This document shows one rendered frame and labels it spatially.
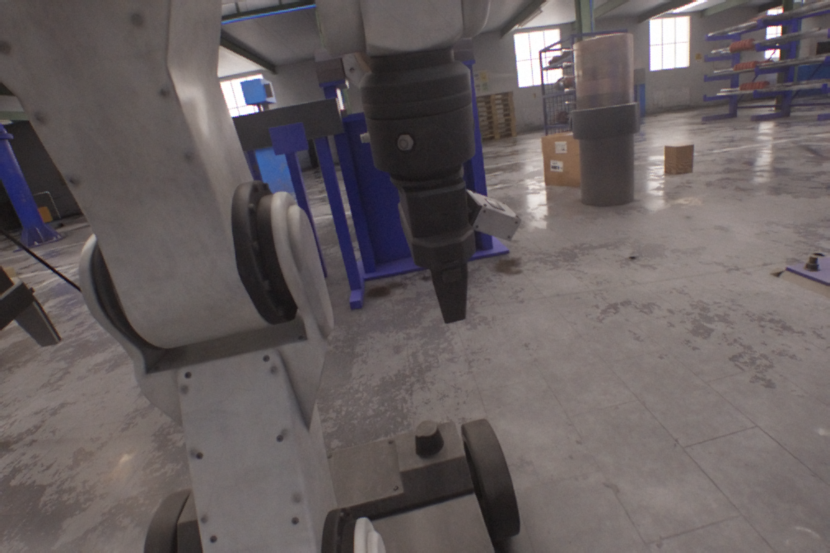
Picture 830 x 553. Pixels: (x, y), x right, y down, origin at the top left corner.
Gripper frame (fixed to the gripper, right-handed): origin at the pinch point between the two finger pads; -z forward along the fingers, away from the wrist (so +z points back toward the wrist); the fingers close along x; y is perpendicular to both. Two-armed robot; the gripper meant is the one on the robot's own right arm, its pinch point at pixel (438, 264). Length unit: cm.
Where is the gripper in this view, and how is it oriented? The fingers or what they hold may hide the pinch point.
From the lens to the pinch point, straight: 38.6
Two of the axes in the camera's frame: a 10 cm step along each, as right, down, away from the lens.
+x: -2.1, -4.8, 8.5
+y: -9.7, 2.1, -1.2
